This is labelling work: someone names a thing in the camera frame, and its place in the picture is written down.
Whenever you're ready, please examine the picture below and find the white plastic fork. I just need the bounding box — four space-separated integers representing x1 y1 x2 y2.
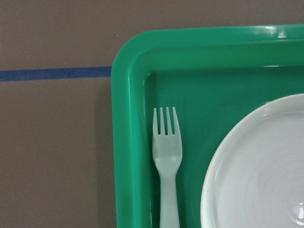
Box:
152 107 182 228

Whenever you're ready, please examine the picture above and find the green plastic tray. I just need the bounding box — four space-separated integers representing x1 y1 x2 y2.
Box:
111 24 304 228

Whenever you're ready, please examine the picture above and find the white round plate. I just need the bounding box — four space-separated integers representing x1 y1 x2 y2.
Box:
200 94 304 228

